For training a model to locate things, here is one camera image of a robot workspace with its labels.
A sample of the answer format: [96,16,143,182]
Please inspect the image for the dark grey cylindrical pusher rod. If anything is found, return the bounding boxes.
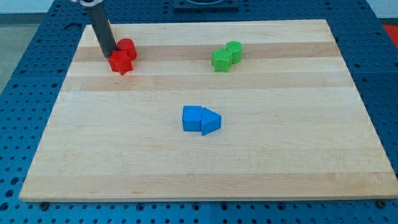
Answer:
[85,3,116,58]

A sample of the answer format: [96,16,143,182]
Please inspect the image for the white rod holder collar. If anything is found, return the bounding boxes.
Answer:
[71,0,103,7]

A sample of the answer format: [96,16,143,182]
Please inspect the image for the red star block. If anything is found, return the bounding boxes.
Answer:
[108,50,134,75]

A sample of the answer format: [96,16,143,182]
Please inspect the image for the green star block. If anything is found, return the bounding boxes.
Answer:
[211,48,233,72]

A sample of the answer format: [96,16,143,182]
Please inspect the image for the light wooden board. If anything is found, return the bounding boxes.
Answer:
[19,19,397,202]

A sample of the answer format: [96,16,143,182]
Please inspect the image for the red cylinder block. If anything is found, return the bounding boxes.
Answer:
[117,39,137,60]

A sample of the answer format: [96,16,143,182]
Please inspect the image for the blue cube block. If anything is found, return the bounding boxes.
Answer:
[182,105,202,131]

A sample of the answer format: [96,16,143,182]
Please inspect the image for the green cylinder block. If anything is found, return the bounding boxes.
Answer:
[226,40,243,64]

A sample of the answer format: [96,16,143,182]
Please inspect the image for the blue triangular prism block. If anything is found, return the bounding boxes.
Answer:
[201,107,222,136]

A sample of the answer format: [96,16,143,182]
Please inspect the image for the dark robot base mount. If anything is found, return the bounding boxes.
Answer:
[172,0,239,11]

